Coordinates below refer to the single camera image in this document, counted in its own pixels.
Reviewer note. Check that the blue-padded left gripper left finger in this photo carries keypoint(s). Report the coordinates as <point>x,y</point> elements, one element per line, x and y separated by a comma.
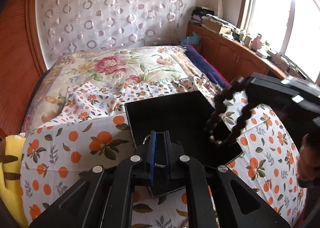
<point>103,197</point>

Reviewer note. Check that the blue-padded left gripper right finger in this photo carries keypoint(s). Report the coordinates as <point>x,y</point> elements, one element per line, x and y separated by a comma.
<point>217,197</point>

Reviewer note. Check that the black square jewelry box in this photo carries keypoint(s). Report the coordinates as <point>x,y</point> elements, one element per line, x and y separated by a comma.
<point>184,116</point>

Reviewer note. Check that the person's right hand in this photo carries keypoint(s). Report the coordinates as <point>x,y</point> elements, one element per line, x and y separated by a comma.
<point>308,163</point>

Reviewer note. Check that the pink ceramic figurine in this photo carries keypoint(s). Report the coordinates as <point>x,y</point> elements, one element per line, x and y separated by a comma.
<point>256,43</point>

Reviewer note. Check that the wooden sideboard cabinet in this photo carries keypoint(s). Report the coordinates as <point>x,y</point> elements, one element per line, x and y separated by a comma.
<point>231,58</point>

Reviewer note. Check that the dark blue blanket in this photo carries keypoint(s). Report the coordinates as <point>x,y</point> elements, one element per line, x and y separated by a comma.
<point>202,64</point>

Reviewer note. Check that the yellow plush toy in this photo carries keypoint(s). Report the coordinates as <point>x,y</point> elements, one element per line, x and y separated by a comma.
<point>11,191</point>

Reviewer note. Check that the stack of books and papers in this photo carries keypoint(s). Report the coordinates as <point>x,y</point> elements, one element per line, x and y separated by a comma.
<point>205,18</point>

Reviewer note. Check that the floral bed quilt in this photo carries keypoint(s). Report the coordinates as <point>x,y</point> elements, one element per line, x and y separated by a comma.
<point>105,69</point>

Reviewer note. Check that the red-brown wooden wardrobe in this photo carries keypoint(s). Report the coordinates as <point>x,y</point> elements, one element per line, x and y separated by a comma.
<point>22,63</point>

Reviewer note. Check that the circle-pattern sheer curtain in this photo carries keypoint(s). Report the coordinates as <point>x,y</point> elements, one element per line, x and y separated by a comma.
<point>71,26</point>

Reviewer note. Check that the window with wooden frame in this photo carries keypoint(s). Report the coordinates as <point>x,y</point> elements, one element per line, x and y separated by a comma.
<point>289,33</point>

